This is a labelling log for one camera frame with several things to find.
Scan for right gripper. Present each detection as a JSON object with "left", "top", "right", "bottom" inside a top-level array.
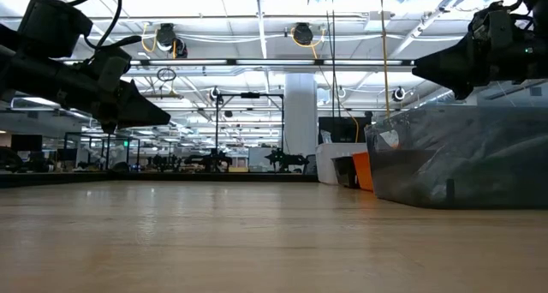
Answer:
[{"left": 413, "top": 3, "right": 534, "bottom": 100}]

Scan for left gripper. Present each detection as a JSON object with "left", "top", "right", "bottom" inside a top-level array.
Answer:
[{"left": 55, "top": 48, "right": 171, "bottom": 134}]

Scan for black monitor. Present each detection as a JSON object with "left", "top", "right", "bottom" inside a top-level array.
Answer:
[
  {"left": 318, "top": 115, "right": 372, "bottom": 144},
  {"left": 10, "top": 133, "right": 44, "bottom": 152}
]

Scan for clear grey plastic bin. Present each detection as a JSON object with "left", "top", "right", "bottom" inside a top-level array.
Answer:
[{"left": 363, "top": 104, "right": 548, "bottom": 210}]

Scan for orange plastic basket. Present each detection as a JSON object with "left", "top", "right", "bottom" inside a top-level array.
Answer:
[{"left": 352, "top": 151, "right": 374, "bottom": 193}]

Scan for black plastic basket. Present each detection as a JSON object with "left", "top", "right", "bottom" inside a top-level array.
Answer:
[{"left": 331, "top": 155, "right": 360, "bottom": 189}]

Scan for white perforated plastic basket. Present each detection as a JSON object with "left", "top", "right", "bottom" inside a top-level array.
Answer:
[{"left": 315, "top": 141, "right": 369, "bottom": 186}]

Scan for white square pillar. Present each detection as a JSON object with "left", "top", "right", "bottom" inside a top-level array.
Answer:
[{"left": 283, "top": 72, "right": 319, "bottom": 157}]

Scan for black frame workstation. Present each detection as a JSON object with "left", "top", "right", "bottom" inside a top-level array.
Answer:
[
  {"left": 215, "top": 91, "right": 286, "bottom": 162},
  {"left": 63, "top": 131, "right": 141, "bottom": 171}
]

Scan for hanging black cable coil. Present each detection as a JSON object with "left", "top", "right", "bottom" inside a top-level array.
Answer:
[{"left": 156, "top": 66, "right": 178, "bottom": 83}]

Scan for yellow hanging cable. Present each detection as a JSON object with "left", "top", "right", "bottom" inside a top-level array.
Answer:
[{"left": 378, "top": 0, "right": 393, "bottom": 119}]

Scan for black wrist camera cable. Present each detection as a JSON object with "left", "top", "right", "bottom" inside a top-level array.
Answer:
[{"left": 16, "top": 0, "right": 143, "bottom": 50}]

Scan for black hanging cables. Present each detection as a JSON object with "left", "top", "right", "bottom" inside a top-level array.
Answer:
[{"left": 324, "top": 0, "right": 343, "bottom": 118}]

